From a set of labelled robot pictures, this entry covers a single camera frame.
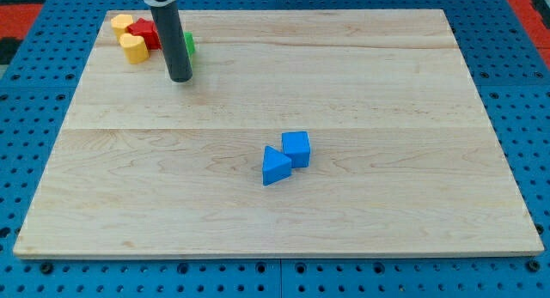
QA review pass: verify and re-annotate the blue cube block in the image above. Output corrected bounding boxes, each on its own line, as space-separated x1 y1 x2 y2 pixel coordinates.
282 131 311 168

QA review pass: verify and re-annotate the blue triangle block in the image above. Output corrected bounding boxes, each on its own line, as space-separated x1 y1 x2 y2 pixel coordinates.
262 146 292 185

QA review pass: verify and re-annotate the green block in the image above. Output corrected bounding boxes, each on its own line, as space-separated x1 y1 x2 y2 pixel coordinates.
184 31 196 58

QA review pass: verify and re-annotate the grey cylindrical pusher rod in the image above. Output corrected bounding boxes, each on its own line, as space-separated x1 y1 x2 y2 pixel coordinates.
150 2 193 82

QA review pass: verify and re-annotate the yellow heart block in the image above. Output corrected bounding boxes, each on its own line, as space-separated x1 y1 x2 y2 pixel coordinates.
119 33 150 64

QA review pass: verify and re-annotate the red star block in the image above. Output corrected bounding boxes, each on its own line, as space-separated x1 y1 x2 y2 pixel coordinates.
126 18 162 50

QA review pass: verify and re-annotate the yellow rounded block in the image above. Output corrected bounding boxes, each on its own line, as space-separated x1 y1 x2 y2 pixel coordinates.
110 14 134 40

